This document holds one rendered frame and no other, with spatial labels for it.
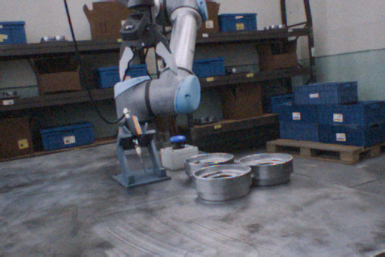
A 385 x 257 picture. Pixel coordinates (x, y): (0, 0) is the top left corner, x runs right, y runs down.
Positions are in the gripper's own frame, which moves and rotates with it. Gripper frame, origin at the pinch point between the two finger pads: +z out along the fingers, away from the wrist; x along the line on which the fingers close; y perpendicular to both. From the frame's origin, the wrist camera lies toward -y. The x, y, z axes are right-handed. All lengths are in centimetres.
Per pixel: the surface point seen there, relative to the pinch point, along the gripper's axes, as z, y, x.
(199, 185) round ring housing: 19.2, -34.3, -18.0
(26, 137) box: 40, 241, 210
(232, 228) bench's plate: 22, -47, -25
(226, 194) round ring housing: 20.7, -34.8, -22.6
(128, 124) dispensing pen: 9.2, -16.5, 0.5
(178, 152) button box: 17.7, -9.4, -8.1
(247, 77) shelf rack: 11, 391, 6
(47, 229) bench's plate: 21, -46, 5
